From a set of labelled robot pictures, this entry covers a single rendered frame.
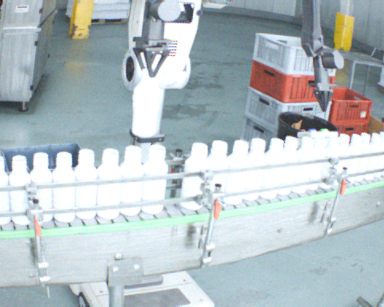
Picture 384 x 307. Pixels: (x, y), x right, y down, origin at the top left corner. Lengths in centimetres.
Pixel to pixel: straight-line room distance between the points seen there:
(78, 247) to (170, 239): 25
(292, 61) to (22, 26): 256
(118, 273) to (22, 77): 374
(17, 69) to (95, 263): 375
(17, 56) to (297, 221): 374
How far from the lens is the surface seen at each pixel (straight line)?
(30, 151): 178
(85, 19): 892
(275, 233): 153
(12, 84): 494
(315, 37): 174
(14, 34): 483
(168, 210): 134
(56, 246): 123
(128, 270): 133
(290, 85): 374
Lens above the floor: 164
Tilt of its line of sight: 22 degrees down
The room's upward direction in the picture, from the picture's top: 8 degrees clockwise
